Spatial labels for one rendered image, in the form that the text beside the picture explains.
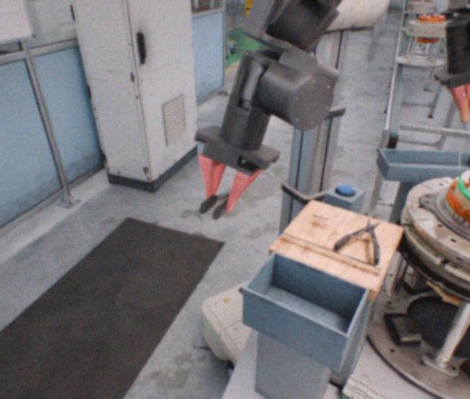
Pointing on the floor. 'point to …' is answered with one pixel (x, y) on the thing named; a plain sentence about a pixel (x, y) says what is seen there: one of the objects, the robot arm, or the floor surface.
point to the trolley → (227, 27)
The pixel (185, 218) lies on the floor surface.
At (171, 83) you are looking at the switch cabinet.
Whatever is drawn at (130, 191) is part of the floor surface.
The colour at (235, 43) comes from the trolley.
